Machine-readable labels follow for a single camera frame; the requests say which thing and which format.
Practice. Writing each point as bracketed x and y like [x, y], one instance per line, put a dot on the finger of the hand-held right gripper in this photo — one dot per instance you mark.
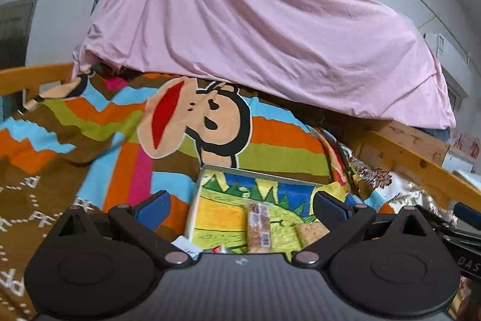
[466, 211]

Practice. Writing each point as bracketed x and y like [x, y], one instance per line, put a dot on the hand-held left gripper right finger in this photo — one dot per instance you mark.
[330, 210]

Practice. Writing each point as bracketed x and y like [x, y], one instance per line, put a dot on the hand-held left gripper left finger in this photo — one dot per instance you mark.
[154, 210]

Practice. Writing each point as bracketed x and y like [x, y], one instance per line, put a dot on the grey metal tray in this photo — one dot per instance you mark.
[195, 200]

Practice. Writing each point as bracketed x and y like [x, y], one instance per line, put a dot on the clear rice crisp bar packet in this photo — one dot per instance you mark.
[310, 234]

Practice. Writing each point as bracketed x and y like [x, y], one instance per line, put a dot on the white stickered cabinet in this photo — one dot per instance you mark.
[464, 151]

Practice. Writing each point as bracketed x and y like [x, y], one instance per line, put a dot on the silver brown floral cloth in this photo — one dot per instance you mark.
[406, 189]

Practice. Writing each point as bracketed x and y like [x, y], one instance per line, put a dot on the colourful printed tray liner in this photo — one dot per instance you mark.
[221, 208]

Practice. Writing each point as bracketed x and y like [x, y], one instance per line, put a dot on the labelled cereal bar packet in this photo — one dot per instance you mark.
[259, 227]

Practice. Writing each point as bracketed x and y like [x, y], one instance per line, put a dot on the red white snack packet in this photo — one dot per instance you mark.
[220, 249]

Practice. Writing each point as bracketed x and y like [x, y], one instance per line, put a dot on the striped monkey printed blanket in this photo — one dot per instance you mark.
[94, 118]

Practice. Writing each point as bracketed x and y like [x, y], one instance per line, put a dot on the white air conditioner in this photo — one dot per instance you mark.
[443, 46]

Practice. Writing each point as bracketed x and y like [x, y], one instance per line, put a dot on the pink bed sheet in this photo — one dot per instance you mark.
[263, 24]

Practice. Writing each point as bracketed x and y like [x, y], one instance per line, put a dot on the grey door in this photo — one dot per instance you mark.
[15, 31]

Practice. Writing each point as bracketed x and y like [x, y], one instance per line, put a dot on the wooden bed frame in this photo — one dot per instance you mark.
[37, 74]

